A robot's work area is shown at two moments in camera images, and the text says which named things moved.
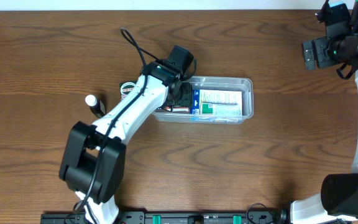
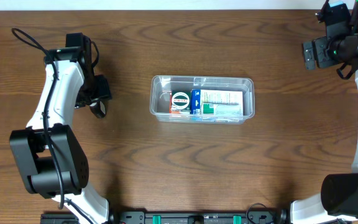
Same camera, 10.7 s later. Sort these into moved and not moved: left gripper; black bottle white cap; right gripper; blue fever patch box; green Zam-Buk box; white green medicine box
Moved: left gripper; green Zam-Buk box
Not moved: black bottle white cap; blue fever patch box; right gripper; white green medicine box
